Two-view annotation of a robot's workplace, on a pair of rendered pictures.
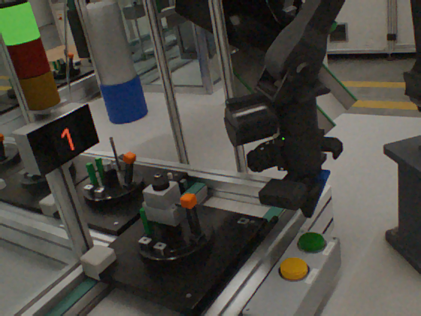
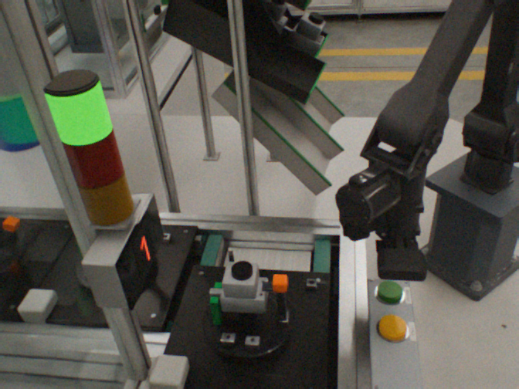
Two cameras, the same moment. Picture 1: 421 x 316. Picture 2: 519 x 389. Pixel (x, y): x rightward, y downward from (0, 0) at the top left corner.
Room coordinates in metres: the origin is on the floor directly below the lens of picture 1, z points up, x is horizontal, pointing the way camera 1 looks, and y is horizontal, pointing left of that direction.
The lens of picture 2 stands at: (0.23, 0.28, 1.60)
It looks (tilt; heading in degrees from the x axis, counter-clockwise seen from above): 37 degrees down; 331
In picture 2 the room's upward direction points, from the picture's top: 5 degrees counter-clockwise
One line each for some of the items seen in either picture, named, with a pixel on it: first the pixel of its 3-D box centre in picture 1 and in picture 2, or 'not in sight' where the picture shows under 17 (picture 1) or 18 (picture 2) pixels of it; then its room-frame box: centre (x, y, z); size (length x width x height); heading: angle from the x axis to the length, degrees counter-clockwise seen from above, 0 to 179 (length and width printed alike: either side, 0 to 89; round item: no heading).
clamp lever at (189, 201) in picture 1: (188, 214); (275, 296); (0.66, 0.03, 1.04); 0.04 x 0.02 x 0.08; 50
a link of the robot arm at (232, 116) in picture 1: (267, 98); (386, 169); (0.61, -0.11, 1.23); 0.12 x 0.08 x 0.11; 98
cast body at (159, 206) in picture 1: (159, 198); (236, 284); (0.69, 0.07, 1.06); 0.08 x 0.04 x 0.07; 51
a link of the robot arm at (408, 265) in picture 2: (301, 153); (398, 213); (0.62, -0.16, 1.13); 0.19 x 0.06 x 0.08; 140
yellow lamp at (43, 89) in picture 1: (39, 89); (106, 193); (0.70, 0.21, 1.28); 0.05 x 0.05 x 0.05
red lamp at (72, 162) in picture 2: (28, 57); (93, 153); (0.70, 0.21, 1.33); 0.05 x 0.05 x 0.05
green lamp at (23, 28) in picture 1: (17, 23); (79, 109); (0.70, 0.21, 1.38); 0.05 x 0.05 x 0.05
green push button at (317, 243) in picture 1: (311, 243); (389, 293); (0.62, -0.16, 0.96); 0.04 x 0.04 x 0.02
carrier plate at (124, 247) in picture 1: (177, 246); (249, 329); (0.69, 0.06, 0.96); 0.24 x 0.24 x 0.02; 50
